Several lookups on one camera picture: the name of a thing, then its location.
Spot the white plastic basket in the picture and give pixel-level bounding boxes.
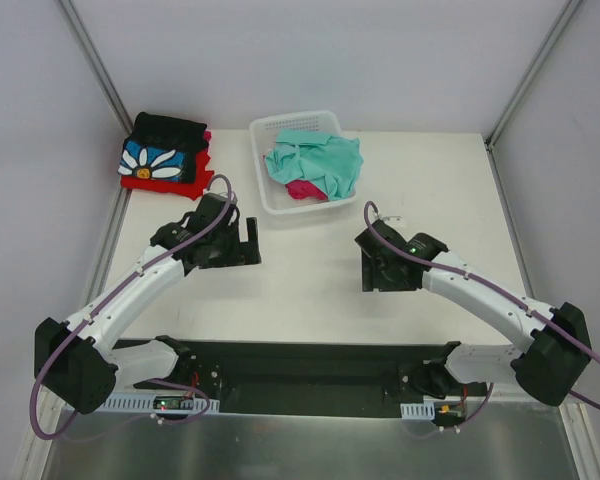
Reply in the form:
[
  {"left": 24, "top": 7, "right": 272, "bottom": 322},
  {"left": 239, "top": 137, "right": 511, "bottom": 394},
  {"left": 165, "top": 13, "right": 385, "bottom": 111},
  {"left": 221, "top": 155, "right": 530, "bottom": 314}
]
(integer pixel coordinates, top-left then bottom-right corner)
[{"left": 249, "top": 110, "right": 363, "bottom": 217}]

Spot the teal t shirt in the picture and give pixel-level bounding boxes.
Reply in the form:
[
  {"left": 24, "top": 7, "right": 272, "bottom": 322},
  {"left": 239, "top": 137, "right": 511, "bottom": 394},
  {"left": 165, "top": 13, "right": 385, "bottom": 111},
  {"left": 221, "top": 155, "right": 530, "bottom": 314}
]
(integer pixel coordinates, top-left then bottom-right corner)
[{"left": 263, "top": 130, "right": 364, "bottom": 201}]

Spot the left aluminium frame post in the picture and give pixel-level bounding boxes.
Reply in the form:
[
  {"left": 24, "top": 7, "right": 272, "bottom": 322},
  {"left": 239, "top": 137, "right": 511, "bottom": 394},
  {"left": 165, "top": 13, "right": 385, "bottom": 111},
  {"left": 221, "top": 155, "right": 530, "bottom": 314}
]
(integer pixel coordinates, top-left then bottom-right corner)
[{"left": 56, "top": 0, "right": 133, "bottom": 134}]

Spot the magenta t shirt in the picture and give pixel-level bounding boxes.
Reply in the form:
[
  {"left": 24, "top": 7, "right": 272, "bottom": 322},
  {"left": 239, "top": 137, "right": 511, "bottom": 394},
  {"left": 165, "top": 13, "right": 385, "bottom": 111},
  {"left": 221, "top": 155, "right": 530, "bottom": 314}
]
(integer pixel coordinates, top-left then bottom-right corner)
[{"left": 285, "top": 180, "right": 328, "bottom": 201}]

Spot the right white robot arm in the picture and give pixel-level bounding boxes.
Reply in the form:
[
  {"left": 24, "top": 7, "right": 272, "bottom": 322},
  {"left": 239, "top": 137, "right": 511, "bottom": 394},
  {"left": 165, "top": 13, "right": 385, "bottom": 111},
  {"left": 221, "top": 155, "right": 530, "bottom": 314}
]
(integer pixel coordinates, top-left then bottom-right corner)
[{"left": 355, "top": 220, "right": 591, "bottom": 406}]

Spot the pink folded t shirt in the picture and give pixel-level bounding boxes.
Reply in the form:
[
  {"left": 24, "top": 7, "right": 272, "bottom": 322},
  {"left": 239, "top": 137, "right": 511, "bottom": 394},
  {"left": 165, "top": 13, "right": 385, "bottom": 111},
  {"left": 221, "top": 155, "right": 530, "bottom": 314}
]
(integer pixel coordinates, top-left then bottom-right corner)
[{"left": 203, "top": 130, "right": 212, "bottom": 150}]

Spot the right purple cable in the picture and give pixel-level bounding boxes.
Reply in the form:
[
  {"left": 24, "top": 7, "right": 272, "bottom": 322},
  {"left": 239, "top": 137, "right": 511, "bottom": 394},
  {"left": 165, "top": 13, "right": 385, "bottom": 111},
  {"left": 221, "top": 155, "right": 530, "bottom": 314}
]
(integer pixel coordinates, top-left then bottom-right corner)
[{"left": 363, "top": 201, "right": 600, "bottom": 418}]

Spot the red folded t shirt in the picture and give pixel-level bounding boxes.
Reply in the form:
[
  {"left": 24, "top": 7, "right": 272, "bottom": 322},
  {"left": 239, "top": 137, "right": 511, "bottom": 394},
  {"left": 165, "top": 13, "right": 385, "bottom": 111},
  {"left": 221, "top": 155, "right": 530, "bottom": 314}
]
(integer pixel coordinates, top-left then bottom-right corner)
[{"left": 120, "top": 150, "right": 214, "bottom": 200}]

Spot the right aluminium frame post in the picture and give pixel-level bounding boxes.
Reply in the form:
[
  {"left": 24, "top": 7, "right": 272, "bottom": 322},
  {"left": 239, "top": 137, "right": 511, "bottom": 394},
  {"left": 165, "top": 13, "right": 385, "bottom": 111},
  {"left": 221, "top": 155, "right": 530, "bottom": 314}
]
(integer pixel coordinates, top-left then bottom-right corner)
[{"left": 485, "top": 0, "right": 584, "bottom": 152}]

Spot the right white cable duct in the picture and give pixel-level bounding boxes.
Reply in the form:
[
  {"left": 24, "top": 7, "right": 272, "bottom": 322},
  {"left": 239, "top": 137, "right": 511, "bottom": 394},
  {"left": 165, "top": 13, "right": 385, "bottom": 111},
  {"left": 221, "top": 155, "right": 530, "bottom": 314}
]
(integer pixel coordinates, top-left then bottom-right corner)
[{"left": 400, "top": 402, "right": 436, "bottom": 421}]

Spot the aluminium frame post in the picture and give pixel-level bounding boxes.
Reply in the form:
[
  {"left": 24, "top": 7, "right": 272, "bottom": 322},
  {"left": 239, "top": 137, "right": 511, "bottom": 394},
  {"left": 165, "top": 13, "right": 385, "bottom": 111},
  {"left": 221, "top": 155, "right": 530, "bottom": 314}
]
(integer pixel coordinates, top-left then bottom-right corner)
[
  {"left": 485, "top": 0, "right": 584, "bottom": 152},
  {"left": 56, "top": 0, "right": 133, "bottom": 134}
]

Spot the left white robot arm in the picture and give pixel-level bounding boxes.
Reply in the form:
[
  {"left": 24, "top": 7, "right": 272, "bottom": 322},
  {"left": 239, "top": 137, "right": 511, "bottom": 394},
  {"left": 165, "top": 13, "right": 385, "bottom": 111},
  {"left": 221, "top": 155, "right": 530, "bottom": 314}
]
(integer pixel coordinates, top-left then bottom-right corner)
[{"left": 34, "top": 193, "right": 261, "bottom": 415}]

